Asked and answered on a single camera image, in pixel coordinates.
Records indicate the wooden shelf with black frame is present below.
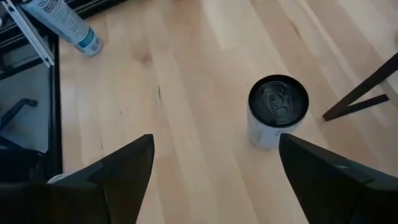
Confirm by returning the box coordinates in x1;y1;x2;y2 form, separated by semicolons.
322;52;398;123

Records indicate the white blue tall beverage can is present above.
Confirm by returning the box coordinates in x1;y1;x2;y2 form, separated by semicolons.
19;0;104;58

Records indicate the black stool base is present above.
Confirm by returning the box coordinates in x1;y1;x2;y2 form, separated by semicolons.
0;98;39;133

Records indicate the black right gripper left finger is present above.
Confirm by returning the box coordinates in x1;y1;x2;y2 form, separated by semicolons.
0;133;155;224

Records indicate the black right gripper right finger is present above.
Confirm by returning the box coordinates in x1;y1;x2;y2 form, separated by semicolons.
278;133;398;224

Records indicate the tall silver beverage can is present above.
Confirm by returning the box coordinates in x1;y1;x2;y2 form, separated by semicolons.
246;73;310;151

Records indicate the black metal table frame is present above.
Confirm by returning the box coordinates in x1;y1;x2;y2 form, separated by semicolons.
0;0;128;184

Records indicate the silver frame bracket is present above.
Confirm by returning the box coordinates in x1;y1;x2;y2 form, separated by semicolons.
1;0;56;68

